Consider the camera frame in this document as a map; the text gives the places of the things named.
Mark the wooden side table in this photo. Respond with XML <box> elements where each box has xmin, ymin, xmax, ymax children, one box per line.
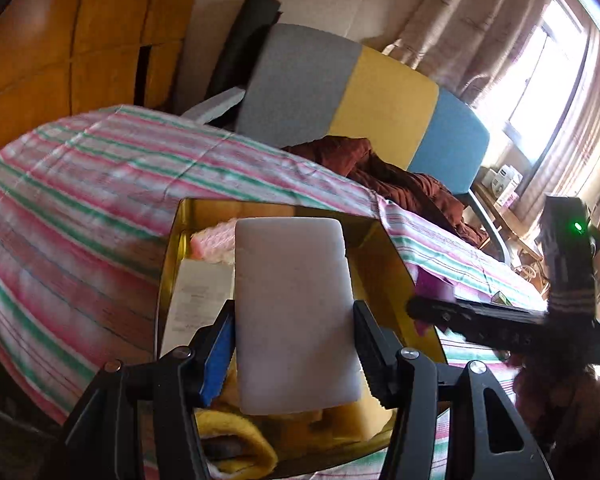
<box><xmin>471</xmin><ymin>182</ymin><xmax>543</xmax><ymax>262</ymax></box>

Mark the dark red jacket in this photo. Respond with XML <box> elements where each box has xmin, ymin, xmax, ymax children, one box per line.
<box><xmin>284</xmin><ymin>136</ymin><xmax>486</xmax><ymax>247</ymax></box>

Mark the purple foil packet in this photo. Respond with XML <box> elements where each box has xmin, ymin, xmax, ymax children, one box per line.
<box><xmin>414</xmin><ymin>268</ymin><xmax>455</xmax><ymax>336</ymax></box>

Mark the wooden wardrobe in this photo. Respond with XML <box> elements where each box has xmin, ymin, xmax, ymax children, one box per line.
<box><xmin>0</xmin><ymin>0</ymin><xmax>195</xmax><ymax>149</ymax></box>

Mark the grey yellow blue chair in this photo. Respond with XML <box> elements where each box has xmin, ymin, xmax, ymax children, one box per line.
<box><xmin>183</xmin><ymin>24</ymin><xmax>510</xmax><ymax>263</ymax></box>

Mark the black sleeved right forearm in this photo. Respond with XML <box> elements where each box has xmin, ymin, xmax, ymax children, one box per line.
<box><xmin>529</xmin><ymin>383</ymin><xmax>600</xmax><ymax>480</ymax></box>

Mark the person's right hand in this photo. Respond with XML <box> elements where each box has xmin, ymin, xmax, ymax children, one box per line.
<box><xmin>513</xmin><ymin>358</ymin><xmax>600</xmax><ymax>438</ymax></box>

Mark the pink patterned curtain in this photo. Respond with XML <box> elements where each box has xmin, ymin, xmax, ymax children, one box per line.
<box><xmin>384</xmin><ymin>0</ymin><xmax>600</xmax><ymax>226</ymax></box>

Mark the gold metal tin tray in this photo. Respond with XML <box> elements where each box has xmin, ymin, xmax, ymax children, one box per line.
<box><xmin>155</xmin><ymin>198</ymin><xmax>445</xmax><ymax>362</ymax></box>

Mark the grey printed carton box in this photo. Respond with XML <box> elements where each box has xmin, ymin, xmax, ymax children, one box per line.
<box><xmin>160</xmin><ymin>259</ymin><xmax>235</xmax><ymax>356</ymax></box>

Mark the green tea box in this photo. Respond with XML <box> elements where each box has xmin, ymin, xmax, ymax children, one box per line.
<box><xmin>491</xmin><ymin>292</ymin><xmax>513</xmax><ymax>307</ymax></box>

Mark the striped pink green tablecloth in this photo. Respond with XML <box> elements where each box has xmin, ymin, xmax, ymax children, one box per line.
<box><xmin>0</xmin><ymin>104</ymin><xmax>549</xmax><ymax>480</ymax></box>

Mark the white sponge block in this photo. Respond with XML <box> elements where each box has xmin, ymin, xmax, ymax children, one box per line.
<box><xmin>234</xmin><ymin>217</ymin><xmax>361</xmax><ymax>416</ymax></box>

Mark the white carton on table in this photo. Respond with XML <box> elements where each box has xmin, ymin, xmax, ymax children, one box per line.
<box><xmin>481</xmin><ymin>165</ymin><xmax>522</xmax><ymax>203</ymax></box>

